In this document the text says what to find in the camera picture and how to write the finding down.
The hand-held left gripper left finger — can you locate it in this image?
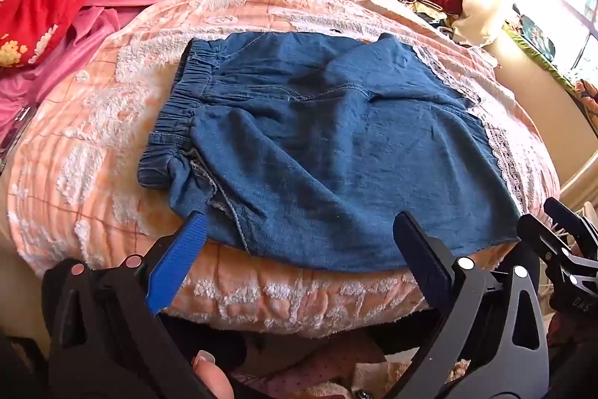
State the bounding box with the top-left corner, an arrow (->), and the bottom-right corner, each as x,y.
42,211 -> 220,399

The blue denim pants lace trim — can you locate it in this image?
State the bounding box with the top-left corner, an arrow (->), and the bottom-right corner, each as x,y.
138,32 -> 526,274

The red floral cloth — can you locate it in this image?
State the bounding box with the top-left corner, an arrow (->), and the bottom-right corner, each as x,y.
0,0 -> 127,68

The pink dotted pajama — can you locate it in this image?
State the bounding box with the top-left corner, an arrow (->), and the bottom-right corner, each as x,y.
229,334 -> 472,399

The peach and white fuzzy blanket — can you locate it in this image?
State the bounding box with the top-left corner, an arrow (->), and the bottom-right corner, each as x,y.
7,0 -> 561,334

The person's left hand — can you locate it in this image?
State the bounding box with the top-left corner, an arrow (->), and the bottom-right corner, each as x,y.
191,350 -> 235,399

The green edged cloth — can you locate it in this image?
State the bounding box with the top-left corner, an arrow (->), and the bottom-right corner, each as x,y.
502,13 -> 598,101

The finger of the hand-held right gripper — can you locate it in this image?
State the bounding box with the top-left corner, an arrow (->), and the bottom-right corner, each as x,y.
516,214 -> 598,284
543,196 -> 598,246

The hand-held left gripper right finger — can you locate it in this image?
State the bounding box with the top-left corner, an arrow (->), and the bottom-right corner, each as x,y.
394,211 -> 551,399

